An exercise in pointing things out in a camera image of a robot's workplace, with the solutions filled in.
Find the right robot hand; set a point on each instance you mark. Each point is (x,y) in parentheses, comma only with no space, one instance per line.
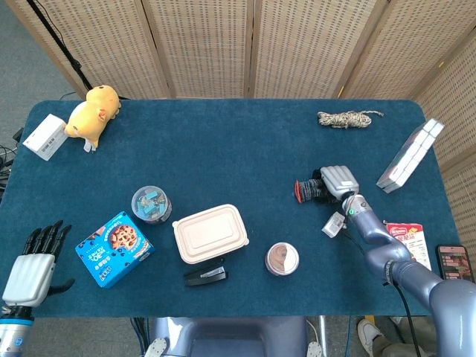
(340,180)

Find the blue cookie box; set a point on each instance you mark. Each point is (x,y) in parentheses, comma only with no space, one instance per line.
(111,251)

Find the small white box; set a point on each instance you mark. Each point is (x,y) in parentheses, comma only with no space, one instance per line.
(332,225)

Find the white cardboard box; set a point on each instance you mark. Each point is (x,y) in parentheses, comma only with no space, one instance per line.
(44,137)

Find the woven folding screen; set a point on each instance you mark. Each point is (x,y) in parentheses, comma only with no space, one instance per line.
(208,44)

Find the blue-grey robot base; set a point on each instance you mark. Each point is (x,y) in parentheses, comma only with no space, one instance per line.
(230,336)

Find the white sneaker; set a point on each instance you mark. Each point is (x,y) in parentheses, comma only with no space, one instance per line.
(368,334)

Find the yellow plush toy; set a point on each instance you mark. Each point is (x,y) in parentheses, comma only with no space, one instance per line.
(91,115)

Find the round jar brown white contents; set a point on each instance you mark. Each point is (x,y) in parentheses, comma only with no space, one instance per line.
(282,258)

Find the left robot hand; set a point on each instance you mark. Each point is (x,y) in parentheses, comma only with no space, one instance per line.
(31,279)

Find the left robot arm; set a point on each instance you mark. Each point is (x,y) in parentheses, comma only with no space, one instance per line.
(13,331)

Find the black stapler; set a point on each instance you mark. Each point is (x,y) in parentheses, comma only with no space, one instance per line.
(206,276)

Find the red and white snack box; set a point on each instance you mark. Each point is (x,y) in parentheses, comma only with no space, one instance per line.
(413,241)

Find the clear jar of binder clips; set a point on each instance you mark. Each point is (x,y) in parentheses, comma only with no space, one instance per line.
(150,204)

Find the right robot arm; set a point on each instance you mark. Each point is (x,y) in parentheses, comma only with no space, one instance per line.
(401,264)

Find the beige lidded lunch box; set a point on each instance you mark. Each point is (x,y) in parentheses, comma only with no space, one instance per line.
(210,233)

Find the long white carton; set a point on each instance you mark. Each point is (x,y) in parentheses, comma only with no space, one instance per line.
(409,156)

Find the black tripod stand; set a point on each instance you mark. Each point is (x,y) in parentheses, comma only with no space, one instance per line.
(63,52)

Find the blue table mat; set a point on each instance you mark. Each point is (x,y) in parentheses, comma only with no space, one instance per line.
(223,156)

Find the smartphone with lit screen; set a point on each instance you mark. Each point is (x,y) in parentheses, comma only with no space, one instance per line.
(455,262)

